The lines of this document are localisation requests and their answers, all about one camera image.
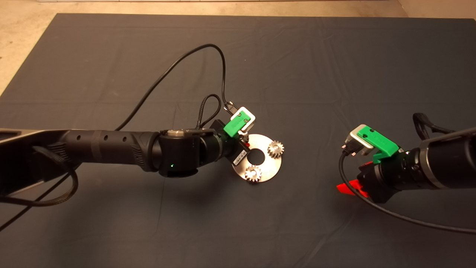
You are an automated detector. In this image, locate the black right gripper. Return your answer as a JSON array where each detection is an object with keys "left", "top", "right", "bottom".
[{"left": 336, "top": 149, "right": 414, "bottom": 204}]

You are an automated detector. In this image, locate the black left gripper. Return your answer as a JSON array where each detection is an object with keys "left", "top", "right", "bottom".
[{"left": 211, "top": 119, "right": 251, "bottom": 167}]

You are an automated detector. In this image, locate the dark steel planetary gear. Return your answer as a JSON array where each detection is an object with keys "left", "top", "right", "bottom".
[{"left": 267, "top": 140, "right": 285, "bottom": 159}]

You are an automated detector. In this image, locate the round metal carrier plate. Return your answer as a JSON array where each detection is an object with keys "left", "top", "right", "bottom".
[{"left": 232, "top": 135, "right": 282, "bottom": 183}]

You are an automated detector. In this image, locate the dark grey table cloth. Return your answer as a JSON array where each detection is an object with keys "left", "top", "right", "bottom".
[{"left": 0, "top": 13, "right": 476, "bottom": 268}]

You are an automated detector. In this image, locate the green left camera mount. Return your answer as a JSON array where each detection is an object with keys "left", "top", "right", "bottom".
[{"left": 223, "top": 112, "right": 251, "bottom": 138}]

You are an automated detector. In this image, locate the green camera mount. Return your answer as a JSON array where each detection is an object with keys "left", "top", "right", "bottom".
[
  {"left": 357, "top": 126, "right": 401, "bottom": 165},
  {"left": 223, "top": 112, "right": 251, "bottom": 138}
]

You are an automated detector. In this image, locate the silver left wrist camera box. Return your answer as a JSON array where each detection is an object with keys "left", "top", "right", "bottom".
[{"left": 230, "top": 106, "right": 257, "bottom": 132}]

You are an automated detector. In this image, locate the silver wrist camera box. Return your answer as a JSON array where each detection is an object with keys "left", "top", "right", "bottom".
[
  {"left": 342, "top": 124, "right": 374, "bottom": 156},
  {"left": 230, "top": 106, "right": 257, "bottom": 132}
]

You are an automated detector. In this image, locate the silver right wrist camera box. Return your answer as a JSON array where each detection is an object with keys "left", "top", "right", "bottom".
[{"left": 342, "top": 124, "right": 374, "bottom": 156}]

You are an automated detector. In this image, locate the green right camera mount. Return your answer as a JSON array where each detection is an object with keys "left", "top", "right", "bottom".
[{"left": 357, "top": 126, "right": 401, "bottom": 165}]

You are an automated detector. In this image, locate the braided black left arm cable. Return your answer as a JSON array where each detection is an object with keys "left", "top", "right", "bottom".
[{"left": 195, "top": 94, "right": 222, "bottom": 130}]

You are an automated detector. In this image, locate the braided black arm cable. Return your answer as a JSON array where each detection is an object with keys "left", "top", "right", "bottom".
[
  {"left": 195, "top": 94, "right": 222, "bottom": 130},
  {"left": 412, "top": 113, "right": 456, "bottom": 140}
]

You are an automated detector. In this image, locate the braided black right arm cable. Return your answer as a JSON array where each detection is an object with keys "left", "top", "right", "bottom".
[{"left": 412, "top": 113, "right": 456, "bottom": 140}]

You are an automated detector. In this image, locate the thin black left camera cable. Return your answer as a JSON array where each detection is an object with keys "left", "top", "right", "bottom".
[{"left": 0, "top": 44, "right": 239, "bottom": 232}]

